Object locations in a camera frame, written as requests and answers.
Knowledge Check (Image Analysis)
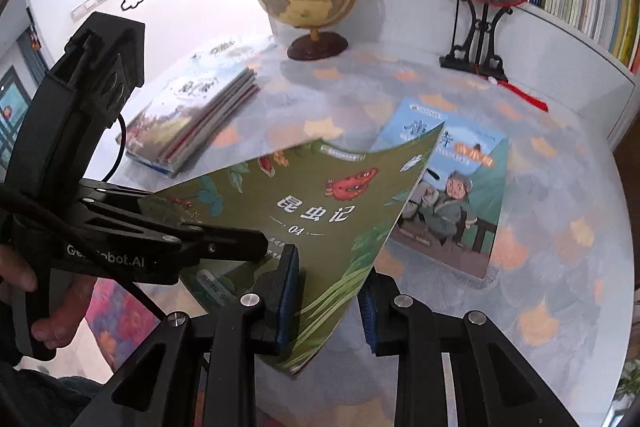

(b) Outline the olive insect book 04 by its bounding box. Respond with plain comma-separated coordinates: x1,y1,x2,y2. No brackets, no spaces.
141,124,442,375

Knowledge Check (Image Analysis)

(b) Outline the person's left hand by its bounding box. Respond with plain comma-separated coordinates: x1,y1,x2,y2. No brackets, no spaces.
1,245,96,361

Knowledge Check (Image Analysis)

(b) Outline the floral purple table cloth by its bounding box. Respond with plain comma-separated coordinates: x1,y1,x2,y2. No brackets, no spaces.
86,279,158,372

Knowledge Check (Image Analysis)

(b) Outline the grey ginkgo pattern table mat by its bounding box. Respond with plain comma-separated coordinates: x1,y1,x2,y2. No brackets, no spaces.
112,36,637,427

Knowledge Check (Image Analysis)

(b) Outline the blue Tang poetry book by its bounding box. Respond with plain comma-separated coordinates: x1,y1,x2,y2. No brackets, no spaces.
373,98,509,280

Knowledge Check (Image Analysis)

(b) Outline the red tassel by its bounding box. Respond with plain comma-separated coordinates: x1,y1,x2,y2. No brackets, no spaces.
485,76,549,113

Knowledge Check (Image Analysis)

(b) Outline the white bookshelf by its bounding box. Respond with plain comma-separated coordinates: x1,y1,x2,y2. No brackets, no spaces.
244,0,640,143

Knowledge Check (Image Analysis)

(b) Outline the black cable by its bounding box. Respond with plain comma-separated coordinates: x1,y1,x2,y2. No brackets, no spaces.
102,110,129,184

